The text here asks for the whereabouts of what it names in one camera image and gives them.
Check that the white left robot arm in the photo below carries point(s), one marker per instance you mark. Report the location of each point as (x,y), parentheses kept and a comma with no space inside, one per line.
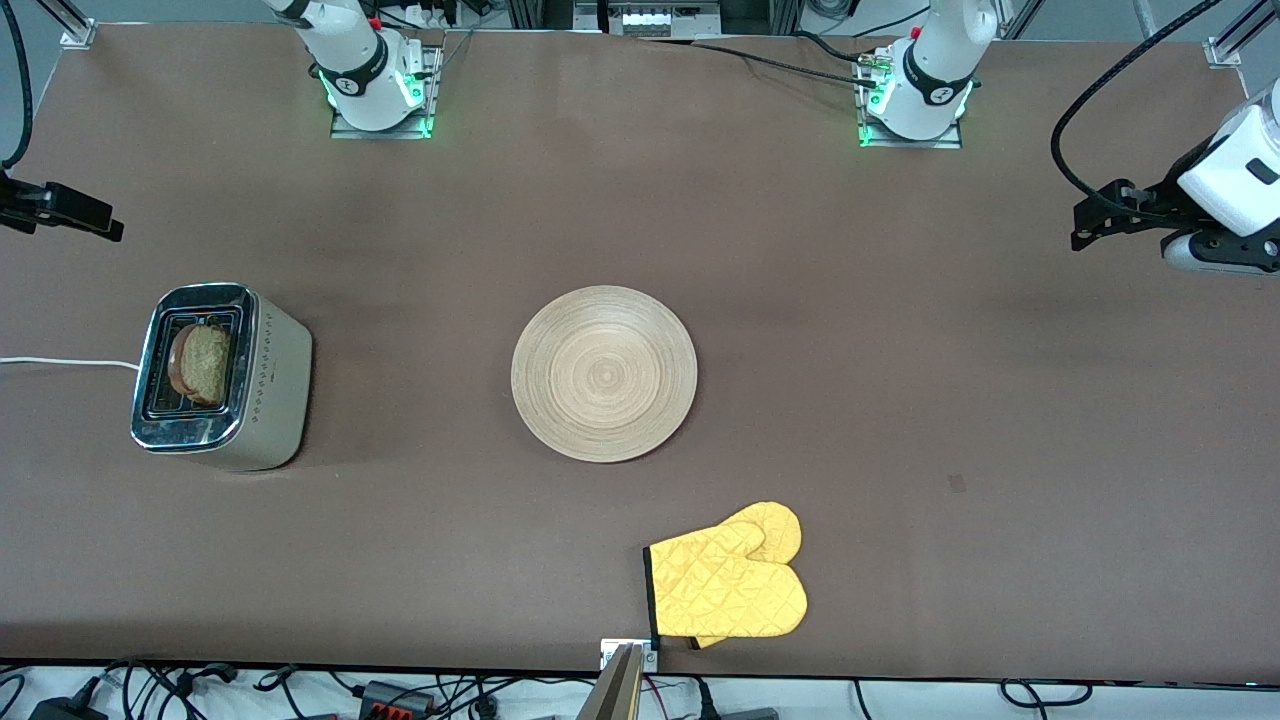
(930,70)

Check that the black power plug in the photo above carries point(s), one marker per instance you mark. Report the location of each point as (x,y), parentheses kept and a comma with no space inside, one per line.
(705,700)

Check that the brown bread slice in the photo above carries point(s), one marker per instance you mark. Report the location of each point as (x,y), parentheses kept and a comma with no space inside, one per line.
(205,365)

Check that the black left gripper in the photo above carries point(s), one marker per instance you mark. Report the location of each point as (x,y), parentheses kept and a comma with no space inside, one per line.
(1163,196)

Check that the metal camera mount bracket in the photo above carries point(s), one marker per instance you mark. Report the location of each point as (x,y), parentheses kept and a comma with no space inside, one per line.
(610,652)

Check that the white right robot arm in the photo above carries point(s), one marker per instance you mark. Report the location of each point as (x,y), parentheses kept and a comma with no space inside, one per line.
(355,50)

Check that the aluminium camera mount profile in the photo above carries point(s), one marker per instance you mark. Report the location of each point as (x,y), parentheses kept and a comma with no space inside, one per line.
(612,690)

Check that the silver two-slot toaster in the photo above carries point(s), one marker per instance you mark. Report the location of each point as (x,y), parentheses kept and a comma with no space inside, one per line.
(270,400)

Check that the round wooden plate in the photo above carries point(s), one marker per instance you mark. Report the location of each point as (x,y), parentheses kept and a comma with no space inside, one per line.
(605,375)

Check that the black power adapter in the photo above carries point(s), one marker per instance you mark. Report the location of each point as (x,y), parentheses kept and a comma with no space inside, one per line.
(65,710)

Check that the yellow quilted oven mitt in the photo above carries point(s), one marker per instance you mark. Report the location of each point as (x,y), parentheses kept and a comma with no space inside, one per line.
(780,520)
(725,590)

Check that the grey electronics box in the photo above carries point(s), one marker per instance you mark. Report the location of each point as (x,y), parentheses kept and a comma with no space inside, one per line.
(655,18)

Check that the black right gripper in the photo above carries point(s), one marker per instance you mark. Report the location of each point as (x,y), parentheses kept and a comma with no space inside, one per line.
(20,197)

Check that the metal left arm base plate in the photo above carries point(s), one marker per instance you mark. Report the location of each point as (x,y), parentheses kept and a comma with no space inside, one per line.
(950,142)

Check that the metal table corner bracket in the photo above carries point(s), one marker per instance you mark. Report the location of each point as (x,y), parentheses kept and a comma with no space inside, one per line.
(78,33)
(1222,53)

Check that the red and black connector box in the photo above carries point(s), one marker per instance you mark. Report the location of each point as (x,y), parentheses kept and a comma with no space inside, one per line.
(395,698)

